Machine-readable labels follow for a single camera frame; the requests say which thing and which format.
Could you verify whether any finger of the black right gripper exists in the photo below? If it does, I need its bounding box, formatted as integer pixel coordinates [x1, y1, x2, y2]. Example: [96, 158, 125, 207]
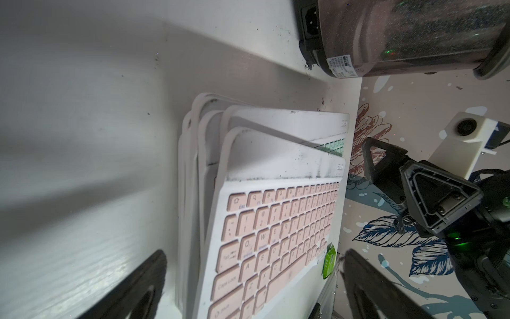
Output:
[400, 160, 483, 235]
[362, 137, 409, 203]

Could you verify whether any pink keyboard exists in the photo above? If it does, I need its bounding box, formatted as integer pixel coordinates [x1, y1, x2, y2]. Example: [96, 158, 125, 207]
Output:
[193, 127, 346, 318]
[198, 111, 223, 248]

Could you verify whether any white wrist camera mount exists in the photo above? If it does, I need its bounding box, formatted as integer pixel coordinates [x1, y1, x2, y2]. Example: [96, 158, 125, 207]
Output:
[428, 112, 498, 179]

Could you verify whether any yellow keyboard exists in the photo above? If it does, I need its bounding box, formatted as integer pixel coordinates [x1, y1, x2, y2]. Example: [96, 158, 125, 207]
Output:
[183, 93, 238, 318]

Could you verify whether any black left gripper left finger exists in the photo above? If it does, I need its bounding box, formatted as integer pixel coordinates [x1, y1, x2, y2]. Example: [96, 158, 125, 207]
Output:
[80, 250, 167, 318]

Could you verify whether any white keyboard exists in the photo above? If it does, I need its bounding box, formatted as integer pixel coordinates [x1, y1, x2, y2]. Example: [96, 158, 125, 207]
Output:
[175, 111, 191, 315]

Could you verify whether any steel rice cooker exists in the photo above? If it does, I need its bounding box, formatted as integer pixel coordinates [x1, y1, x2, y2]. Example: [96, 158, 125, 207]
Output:
[293, 0, 509, 80]

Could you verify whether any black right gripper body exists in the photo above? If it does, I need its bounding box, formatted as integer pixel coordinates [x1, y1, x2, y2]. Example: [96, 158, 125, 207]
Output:
[446, 171, 509, 318]

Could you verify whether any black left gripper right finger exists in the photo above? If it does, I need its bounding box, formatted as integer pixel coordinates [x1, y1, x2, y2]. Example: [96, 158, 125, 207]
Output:
[341, 249, 431, 319]

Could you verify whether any green packet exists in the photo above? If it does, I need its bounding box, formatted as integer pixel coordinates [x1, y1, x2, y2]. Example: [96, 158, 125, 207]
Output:
[322, 244, 337, 280]

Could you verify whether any pink keyboard back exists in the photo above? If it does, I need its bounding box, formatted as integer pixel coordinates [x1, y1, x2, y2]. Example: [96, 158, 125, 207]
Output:
[193, 127, 346, 318]

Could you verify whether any green keyboard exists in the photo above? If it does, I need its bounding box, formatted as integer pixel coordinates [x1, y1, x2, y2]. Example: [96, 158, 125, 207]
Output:
[215, 106, 349, 191]

